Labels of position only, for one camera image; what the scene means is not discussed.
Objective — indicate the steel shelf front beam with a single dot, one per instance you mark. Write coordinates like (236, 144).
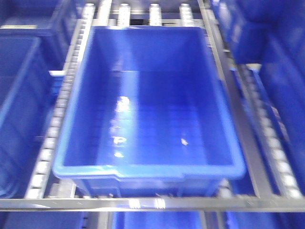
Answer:
(240, 203)

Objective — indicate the blue tote lower shelf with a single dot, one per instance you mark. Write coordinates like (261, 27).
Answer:
(156, 220)

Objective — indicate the large blue plastic tote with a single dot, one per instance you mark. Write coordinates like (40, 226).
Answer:
(148, 116)

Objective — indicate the white roller track right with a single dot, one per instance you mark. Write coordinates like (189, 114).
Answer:
(265, 131)

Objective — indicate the white roller track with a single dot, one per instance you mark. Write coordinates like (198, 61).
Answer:
(42, 169)
(265, 131)

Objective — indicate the white roller track left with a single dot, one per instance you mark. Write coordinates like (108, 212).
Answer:
(42, 169)

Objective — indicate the blue tote on left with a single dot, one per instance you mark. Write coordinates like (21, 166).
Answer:
(26, 100)

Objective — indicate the blue tote rear left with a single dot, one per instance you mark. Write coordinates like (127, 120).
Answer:
(39, 16)

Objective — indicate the blue tote on right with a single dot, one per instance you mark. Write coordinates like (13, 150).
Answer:
(272, 33)

